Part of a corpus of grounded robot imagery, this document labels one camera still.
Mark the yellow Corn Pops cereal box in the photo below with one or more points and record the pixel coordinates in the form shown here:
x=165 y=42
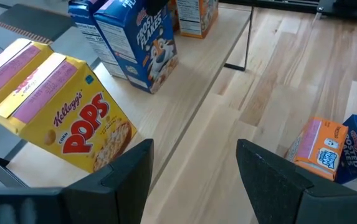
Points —
x=7 y=71
x=72 y=124

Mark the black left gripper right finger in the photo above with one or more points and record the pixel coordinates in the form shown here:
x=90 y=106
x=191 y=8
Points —
x=268 y=186

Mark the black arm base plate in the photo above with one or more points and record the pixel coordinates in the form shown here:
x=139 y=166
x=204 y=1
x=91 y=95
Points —
x=346 y=11

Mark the orange Mini-Wheats cereal box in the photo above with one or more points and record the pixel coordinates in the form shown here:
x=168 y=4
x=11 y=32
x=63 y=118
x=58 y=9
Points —
x=197 y=18
x=315 y=146
x=174 y=15

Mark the wooden shelf black metal frame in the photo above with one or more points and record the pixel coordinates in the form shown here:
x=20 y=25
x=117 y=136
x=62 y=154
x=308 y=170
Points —
x=181 y=62

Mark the black aluminium table frame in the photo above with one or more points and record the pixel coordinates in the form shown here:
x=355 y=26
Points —
x=274 y=4

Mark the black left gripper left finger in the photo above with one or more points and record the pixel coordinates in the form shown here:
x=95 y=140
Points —
x=125 y=186

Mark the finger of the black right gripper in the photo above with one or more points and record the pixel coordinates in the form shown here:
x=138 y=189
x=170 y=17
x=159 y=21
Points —
x=157 y=5

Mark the black hazard-striped floor mat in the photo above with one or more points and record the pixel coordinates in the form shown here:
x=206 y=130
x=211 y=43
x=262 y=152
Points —
x=31 y=21

